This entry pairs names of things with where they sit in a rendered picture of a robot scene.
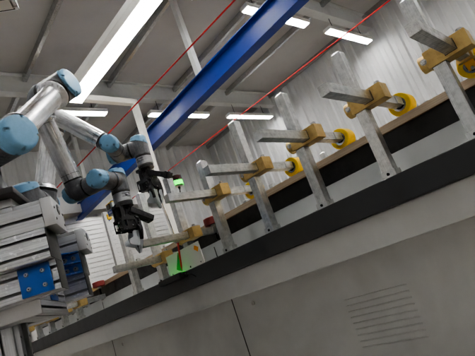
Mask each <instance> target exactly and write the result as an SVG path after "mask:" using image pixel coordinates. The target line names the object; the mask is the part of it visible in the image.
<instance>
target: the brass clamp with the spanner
mask: <svg viewBox="0 0 475 356"><path fill-rule="evenodd" d="M186 231H188V234H189V238H188V239H185V240H181V241H180V242H179V245H181V246H182V245H183V244H184V243H186V242H190V241H194V240H196V239H198V238H199V237H201V236H203V233H202V231H201V227H200V225H197V226H192V227H190V228H188V229H186V230H185V231H183V232H186Z"/></svg>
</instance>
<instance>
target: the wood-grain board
mask: <svg viewBox="0 0 475 356"><path fill-rule="evenodd" d="M461 84H462V87H463V89H464V90H465V91H466V90H468V89H470V88H472V87H474V86H475V78H468V79H466V80H464V81H462V82H461ZM448 100H449V98H448V96H447V94H446V92H445V91H444V92H442V93H440V94H439V95H437V96H435V97H433V98H431V99H430V100H428V101H426V102H424V103H423V104H421V105H419V106H417V107H415V108H413V109H412V110H410V111H408V112H407V113H405V114H403V115H401V116H400V117H397V118H396V119H394V120H392V121H390V122H388V123H387V124H385V125H383V126H381V127H380V128H379V129H380V131H381V133H382V135H385V134H387V133H389V132H390V131H392V130H394V129H396V128H398V127H400V126H401V125H403V124H405V123H407V122H409V121H411V120H412V119H415V118H416V117H418V116H420V115H422V114H424V113H426V112H427V111H429V110H431V109H433V108H435V107H437V106H438V105H441V104H442V103H444V102H446V101H448ZM366 144H368V140H367V138H366V136H364V137H362V138H359V139H358V140H357V141H354V142H352V143H351V144H349V145H347V146H346V147H344V148H342V149H340V150H338V151H336V152H335V153H333V154H331V155H329V156H327V157H326V158H324V159H322V160H320V161H319V162H316V164H317V167H318V169H319V170H320V169H322V168H323V167H326V166H327V165H330V164H331V163H333V162H335V161H337V160H339V159H340V158H342V157H344V156H346V155H348V154H349V153H352V152H353V151H355V150H357V149H359V148H361V147H363V146H365V145H366ZM304 178H306V175H305V172H304V170H303V171H301V172H299V173H297V174H295V175H293V176H292V177H290V178H288V179H286V180H285V181H283V182H281V183H279V184H277V185H276V186H273V187H272V188H270V189H268V190H267V191H266V194H267V196H268V197H270V196H272V195H274V194H276V193H278V192H280V191H281V190H283V189H285V188H287V187H288V186H290V185H292V184H294V183H296V182H298V181H300V180H301V179H304ZM255 204H257V203H256V201H255V198H252V199H250V200H249V201H247V202H245V203H243V204H242V205H240V206H238V207H237V208H234V209H232V210H231V211H229V212H227V213H225V218H226V220H227V219H229V218H231V217H233V216H235V215H237V214H238V213H241V212H243V211H244V210H246V209H248V208H250V207H252V206H253V205H255ZM175 247H177V244H175V243H174V242H173V243H172V244H170V245H168V246H166V247H164V248H163V249H161V250H162V252H163V251H164V249H166V248H167V249H168V250H170V249H174V248H175ZM128 273H129V272H128V271H123V272H120V273H118V274H116V275H114V276H112V277H111V278H109V279H107V280H105V285H107V284H109V283H111V282H113V281H115V280H116V279H118V278H121V277H122V276H123V275H126V274H128ZM105 285H104V286H105ZM104 286H103V287H104Z"/></svg>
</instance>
